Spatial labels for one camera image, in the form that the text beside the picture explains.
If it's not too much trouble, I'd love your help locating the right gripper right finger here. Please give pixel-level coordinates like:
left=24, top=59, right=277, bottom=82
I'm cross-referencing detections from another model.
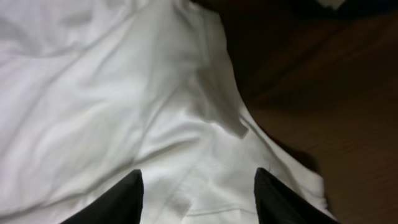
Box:
left=254, top=168, right=338, bottom=224

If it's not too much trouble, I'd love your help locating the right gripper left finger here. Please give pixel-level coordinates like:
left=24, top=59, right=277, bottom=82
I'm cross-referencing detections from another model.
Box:
left=62, top=170, right=144, bottom=224

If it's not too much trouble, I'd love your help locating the white t-shirt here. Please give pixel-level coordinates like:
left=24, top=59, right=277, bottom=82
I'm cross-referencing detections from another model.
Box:
left=1, top=0, right=334, bottom=223

